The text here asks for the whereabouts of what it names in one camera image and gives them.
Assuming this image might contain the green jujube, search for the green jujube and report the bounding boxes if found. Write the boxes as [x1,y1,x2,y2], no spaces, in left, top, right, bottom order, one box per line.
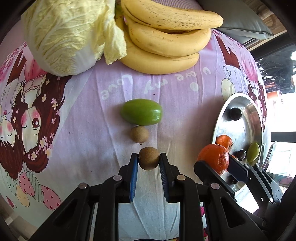
[246,142,260,163]
[120,98,163,126]

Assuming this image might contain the orange tangerine with stem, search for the orange tangerine with stem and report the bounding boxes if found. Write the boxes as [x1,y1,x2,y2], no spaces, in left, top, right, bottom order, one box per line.
[215,135,233,151]

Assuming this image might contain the brown longan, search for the brown longan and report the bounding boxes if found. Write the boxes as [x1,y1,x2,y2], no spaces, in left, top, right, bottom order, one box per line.
[130,126,149,145]
[138,147,159,171]

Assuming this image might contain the stemmed dark cherry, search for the stemmed dark cherry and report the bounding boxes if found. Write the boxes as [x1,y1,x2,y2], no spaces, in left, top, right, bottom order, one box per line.
[226,175,238,186]

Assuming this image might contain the orange flower pot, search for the orange flower pot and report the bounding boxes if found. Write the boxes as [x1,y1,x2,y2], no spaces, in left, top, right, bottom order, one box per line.
[267,91,281,99]

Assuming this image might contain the cartoon print tablecloth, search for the cartoon print tablecloth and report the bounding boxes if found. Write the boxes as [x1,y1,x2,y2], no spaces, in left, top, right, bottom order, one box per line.
[1,23,267,240]

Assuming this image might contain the black folding chair outside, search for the black folding chair outside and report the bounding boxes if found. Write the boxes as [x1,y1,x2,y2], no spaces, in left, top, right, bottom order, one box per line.
[257,46,295,94]

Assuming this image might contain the middle banana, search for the middle banana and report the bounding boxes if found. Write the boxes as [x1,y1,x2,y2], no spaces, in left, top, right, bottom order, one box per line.
[124,16,212,58]

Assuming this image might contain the banana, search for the banana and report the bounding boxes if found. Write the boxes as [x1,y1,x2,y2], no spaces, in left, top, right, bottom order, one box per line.
[115,13,199,75]
[121,1,223,31]
[124,16,212,58]

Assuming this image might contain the bottom banana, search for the bottom banana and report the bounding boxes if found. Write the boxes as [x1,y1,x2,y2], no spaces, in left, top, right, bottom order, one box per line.
[115,13,199,75]

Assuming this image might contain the grey sofa cushion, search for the grey sofa cushion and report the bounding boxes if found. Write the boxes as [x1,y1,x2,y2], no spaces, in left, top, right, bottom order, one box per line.
[198,0,273,45]

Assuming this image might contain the top banana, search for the top banana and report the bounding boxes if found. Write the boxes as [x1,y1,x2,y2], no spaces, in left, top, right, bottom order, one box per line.
[121,1,223,31]

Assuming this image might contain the napa cabbage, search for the napa cabbage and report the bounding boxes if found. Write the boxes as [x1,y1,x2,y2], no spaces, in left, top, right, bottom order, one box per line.
[21,1,127,76]

